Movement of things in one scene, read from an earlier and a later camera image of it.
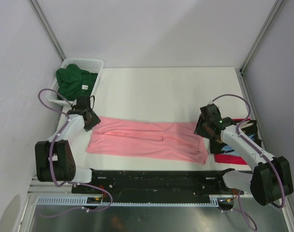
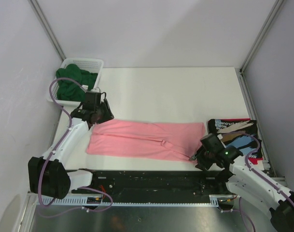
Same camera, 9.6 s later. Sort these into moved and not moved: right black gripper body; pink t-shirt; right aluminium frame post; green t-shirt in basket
Moved: right black gripper body
Not moved: right aluminium frame post; pink t-shirt; green t-shirt in basket
